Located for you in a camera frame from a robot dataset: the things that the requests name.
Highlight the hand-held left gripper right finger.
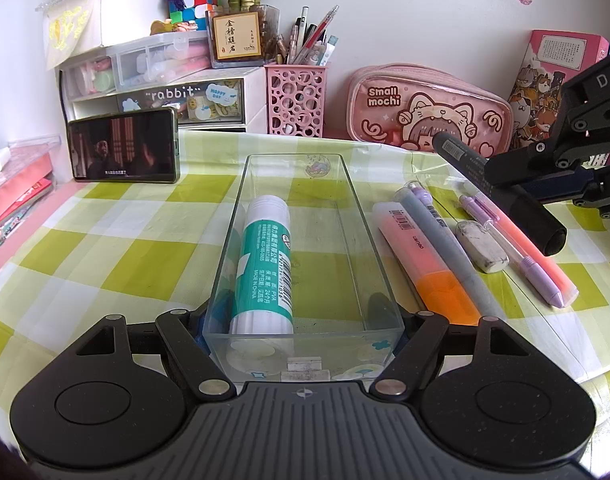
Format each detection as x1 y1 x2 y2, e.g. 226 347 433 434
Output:
369 309 534 401

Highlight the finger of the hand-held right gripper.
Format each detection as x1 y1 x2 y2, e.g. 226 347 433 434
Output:
522 161 610 222
484 104 610 187

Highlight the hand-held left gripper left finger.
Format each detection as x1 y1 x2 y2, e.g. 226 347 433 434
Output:
70 307 238 400

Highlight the black marker pen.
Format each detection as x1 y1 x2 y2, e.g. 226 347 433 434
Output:
431 132 568 257

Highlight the green white glue stick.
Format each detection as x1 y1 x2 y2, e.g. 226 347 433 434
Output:
228 196 294 335

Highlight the clear plastic tray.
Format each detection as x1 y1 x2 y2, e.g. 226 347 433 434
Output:
202 152 406 386

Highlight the pink box with cat print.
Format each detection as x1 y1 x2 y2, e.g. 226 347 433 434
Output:
507 29 610 171

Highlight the purple mechanical pencil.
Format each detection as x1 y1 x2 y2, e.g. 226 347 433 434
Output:
459 194 566 309

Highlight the pink orange highlighter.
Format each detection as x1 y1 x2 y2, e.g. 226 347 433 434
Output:
472 187 580 297

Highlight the grey pen with purple cap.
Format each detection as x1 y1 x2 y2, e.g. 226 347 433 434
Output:
394 181 510 321

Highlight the white eraser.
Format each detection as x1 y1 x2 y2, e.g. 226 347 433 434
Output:
455 220 510 274

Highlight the green checked tablecloth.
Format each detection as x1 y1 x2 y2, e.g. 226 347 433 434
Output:
0 127 610 461

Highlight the pink cartoon pencil case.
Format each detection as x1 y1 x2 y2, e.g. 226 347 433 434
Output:
346 63 514 157

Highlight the smartphone with dark screen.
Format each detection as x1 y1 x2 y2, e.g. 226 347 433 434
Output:
66 106 180 184

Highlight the cartoon print booklet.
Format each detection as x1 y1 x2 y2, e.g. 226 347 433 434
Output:
0 200 40 263

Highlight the red booklet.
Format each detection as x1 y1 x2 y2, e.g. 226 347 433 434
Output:
0 152 56 233

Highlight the white drawer organizer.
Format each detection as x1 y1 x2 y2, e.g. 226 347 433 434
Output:
67 66 268 133

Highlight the pink perforated pen holder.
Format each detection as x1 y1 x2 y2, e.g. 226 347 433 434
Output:
264 62 330 138

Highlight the bunch of pens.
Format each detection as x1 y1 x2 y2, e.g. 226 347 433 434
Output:
275 4 342 67

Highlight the clear plastic folder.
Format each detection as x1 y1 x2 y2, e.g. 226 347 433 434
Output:
0 132 62 196

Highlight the clear drawer organizer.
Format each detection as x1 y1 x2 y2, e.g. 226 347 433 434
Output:
60 30 210 98

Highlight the glass vase with label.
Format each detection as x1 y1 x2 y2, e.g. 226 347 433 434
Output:
206 4 280 69

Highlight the small yellow toy figure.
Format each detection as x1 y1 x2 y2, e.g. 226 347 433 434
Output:
150 19 200 36

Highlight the colourful puzzle cube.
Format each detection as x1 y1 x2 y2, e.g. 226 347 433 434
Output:
168 0 223 31

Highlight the yellow patterned paper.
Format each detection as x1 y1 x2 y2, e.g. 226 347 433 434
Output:
45 4 93 70

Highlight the white storage box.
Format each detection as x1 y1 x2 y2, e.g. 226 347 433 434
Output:
37 0 173 68

